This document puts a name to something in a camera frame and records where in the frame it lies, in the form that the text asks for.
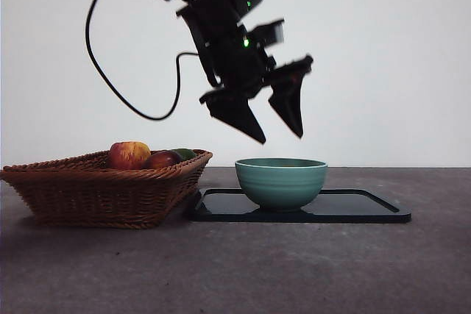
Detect teal ribbed bowl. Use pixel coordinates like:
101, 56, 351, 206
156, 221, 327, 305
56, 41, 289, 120
234, 157, 329, 213

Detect green fruit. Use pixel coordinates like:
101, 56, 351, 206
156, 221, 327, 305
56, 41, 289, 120
171, 148, 198, 163

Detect dark red round fruit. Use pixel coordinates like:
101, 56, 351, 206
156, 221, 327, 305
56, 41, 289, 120
142, 150, 183, 170

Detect red yellow striped apple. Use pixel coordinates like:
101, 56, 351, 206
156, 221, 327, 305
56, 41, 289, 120
106, 140, 152, 171

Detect dark rectangular tray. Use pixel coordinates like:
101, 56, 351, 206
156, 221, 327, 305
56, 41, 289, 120
185, 188, 412, 224

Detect brown wicker basket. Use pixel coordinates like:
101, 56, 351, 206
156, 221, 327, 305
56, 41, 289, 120
0, 149, 214, 229

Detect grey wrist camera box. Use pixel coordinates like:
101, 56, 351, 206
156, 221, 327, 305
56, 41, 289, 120
253, 18, 286, 49

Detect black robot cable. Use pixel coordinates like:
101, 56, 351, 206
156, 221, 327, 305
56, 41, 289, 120
85, 0, 202, 121

